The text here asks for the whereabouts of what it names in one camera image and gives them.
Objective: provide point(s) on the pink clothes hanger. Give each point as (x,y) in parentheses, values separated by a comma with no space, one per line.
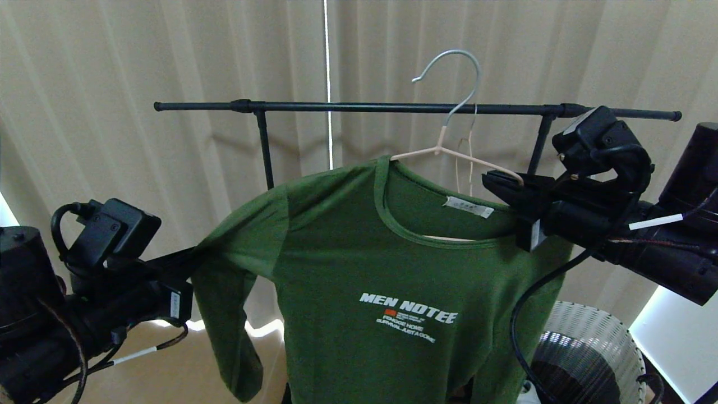
(475,120)
(442,137)

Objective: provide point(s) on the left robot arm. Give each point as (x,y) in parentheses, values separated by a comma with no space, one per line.
(25,269)

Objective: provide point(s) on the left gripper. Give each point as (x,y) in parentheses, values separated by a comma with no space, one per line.
(140,297)

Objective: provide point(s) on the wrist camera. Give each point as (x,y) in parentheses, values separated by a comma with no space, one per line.
(118,230)
(600,134)

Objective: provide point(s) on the black clothes rack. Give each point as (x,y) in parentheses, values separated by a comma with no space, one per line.
(364,106)

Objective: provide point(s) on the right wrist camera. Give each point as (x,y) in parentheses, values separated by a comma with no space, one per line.
(600,134)

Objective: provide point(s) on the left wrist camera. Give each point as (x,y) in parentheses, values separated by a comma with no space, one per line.
(118,230)

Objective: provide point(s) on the white laundry basket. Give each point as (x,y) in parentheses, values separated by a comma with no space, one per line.
(589,331)

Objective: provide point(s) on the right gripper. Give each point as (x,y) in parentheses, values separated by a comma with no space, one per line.
(561,219)

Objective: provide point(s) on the green long-sleeved shirt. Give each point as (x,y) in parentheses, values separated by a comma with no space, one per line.
(348,252)

